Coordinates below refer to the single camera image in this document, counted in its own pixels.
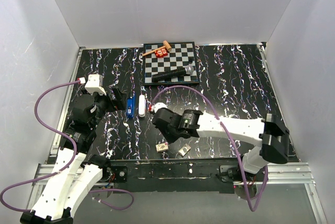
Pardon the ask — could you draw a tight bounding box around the white staple box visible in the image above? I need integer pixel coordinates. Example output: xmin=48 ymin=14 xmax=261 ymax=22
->
xmin=155 ymin=142 xmax=169 ymax=153

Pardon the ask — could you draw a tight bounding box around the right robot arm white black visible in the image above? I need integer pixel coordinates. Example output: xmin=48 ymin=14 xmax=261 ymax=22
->
xmin=152 ymin=107 xmax=289 ymax=181

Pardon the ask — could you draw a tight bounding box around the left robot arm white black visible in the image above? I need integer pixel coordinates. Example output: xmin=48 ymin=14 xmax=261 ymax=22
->
xmin=20 ymin=86 xmax=127 ymax=223

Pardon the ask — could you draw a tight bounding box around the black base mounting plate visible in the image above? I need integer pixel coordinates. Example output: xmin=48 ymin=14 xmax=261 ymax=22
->
xmin=104 ymin=157 xmax=265 ymax=195

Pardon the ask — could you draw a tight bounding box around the black microphone silver grille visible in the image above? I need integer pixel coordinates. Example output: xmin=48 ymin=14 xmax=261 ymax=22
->
xmin=151 ymin=65 xmax=194 ymax=82

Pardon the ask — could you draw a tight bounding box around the red dice block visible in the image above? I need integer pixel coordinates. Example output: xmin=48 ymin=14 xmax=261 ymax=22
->
xmin=154 ymin=48 xmax=169 ymax=58

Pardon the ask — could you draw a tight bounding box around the black white chessboard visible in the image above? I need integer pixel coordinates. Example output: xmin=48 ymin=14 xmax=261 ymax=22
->
xmin=139 ymin=42 xmax=200 ymax=86

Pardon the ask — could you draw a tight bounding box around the wooden mallet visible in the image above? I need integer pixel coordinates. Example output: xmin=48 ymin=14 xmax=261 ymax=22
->
xmin=142 ymin=40 xmax=172 ymax=57

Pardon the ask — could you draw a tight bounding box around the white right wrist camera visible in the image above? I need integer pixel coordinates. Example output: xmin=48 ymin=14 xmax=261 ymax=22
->
xmin=149 ymin=102 xmax=167 ymax=114

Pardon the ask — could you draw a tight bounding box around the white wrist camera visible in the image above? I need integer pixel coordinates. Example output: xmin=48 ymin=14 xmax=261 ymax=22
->
xmin=149 ymin=102 xmax=167 ymax=114
xmin=85 ymin=74 xmax=106 ymax=95

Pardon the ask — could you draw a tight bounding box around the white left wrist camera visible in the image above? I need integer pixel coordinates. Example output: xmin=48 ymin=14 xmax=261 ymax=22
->
xmin=85 ymin=74 xmax=106 ymax=95

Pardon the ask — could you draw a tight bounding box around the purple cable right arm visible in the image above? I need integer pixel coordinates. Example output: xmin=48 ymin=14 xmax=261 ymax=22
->
xmin=150 ymin=85 xmax=269 ymax=212

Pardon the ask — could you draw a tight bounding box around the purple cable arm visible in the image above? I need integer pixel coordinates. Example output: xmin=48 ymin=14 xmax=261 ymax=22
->
xmin=0 ymin=77 xmax=135 ymax=213
xmin=150 ymin=85 xmax=269 ymax=212

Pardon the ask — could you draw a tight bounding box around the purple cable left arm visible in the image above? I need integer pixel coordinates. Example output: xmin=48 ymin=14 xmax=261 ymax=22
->
xmin=0 ymin=77 xmax=135 ymax=213

